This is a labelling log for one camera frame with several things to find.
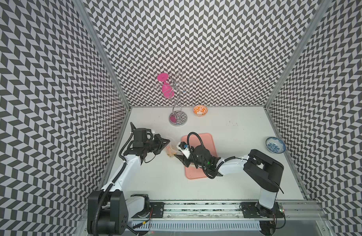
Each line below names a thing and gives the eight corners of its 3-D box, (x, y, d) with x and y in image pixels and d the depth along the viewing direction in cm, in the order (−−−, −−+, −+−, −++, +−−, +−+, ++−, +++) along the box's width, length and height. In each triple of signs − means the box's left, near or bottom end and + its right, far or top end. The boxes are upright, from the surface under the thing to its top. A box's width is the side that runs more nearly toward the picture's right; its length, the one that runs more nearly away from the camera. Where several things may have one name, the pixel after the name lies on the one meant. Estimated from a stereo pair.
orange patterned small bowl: (193, 116, 114) (193, 113, 111) (192, 108, 120) (193, 104, 117) (207, 116, 114) (208, 113, 111) (206, 108, 120) (207, 104, 117)
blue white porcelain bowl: (262, 150, 97) (266, 144, 92) (263, 140, 102) (267, 135, 96) (280, 155, 94) (285, 150, 89) (280, 145, 99) (285, 140, 94)
